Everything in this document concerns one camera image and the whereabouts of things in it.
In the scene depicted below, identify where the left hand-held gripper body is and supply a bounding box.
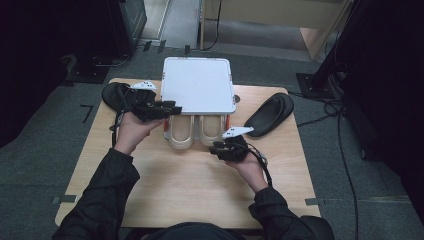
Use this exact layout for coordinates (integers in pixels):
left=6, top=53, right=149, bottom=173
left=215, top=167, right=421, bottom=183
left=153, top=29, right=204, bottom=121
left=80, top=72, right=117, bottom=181
left=128, top=80, right=166, bottom=123

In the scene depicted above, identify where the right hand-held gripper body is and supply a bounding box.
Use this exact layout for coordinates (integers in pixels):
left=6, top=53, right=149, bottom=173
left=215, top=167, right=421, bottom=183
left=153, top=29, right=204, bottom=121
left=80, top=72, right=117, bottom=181
left=217, top=125, right=255, bottom=164

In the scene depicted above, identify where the beige clog shoe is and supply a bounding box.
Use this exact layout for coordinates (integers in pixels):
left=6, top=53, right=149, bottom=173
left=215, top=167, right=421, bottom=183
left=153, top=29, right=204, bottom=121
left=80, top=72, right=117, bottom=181
left=167, top=114, right=196, bottom=150
left=198, top=114, right=228, bottom=147

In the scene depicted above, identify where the black slipper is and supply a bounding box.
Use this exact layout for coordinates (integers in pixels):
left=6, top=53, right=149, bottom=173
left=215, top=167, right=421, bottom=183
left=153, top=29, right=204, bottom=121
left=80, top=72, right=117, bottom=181
left=243, top=92, right=295, bottom=138
left=101, top=81, right=158, bottom=116

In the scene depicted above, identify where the person's right hand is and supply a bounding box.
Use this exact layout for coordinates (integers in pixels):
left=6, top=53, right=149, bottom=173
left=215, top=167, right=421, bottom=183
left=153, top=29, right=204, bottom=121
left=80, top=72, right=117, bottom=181
left=224, top=151, right=270, bottom=194

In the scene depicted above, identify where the person's left hand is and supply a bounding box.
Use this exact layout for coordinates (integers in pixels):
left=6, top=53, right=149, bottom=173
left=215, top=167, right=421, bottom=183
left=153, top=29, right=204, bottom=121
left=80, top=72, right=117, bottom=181
left=113, top=111, right=166, bottom=156

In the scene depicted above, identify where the black stand base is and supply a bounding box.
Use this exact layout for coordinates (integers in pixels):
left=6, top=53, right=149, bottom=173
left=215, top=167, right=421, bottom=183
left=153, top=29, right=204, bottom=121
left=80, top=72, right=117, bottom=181
left=65, top=53, right=132, bottom=85

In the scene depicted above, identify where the person's torso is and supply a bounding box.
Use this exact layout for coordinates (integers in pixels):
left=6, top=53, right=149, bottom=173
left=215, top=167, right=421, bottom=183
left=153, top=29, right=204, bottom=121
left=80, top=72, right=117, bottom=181
left=139, top=221, right=248, bottom=240

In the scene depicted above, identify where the dark cabinet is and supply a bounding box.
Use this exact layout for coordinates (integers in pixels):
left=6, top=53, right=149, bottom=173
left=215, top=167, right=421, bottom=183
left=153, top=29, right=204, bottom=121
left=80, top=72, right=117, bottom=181
left=108, top=0, right=148, bottom=58

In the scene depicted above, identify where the black metal stand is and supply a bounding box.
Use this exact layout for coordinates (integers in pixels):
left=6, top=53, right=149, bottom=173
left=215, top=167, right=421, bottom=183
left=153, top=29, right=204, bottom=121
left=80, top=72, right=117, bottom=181
left=295, top=0, right=363, bottom=100

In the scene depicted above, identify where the wooden cabinet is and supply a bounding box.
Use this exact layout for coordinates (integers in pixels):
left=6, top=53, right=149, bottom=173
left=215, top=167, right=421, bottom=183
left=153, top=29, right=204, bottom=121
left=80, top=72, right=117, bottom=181
left=199, top=0, right=355, bottom=62

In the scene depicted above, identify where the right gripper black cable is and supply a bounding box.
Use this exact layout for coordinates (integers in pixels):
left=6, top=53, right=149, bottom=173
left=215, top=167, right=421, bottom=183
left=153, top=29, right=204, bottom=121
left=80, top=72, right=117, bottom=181
left=245, top=142, right=273, bottom=188

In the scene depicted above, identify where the black hanging cable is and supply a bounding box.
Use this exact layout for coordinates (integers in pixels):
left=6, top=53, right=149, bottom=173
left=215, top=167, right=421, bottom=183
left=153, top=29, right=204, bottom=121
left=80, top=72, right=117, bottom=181
left=201, top=0, right=223, bottom=52

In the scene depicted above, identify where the black floor cable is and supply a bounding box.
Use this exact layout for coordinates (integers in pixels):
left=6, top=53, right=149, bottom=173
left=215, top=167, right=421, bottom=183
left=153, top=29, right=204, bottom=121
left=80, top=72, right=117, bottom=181
left=288, top=89, right=360, bottom=240

